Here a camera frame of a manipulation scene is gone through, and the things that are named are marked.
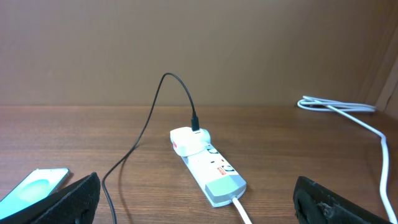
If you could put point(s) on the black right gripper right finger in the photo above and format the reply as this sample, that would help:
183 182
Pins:
315 204

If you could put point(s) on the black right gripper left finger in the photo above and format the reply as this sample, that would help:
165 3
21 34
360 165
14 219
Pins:
76 203

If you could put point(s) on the blue screen Galaxy smartphone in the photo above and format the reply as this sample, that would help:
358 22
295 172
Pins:
39 184

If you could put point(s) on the white USB charger plug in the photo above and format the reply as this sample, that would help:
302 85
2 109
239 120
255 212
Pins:
186 142

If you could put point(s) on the white power strip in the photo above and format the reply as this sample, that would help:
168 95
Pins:
217 178

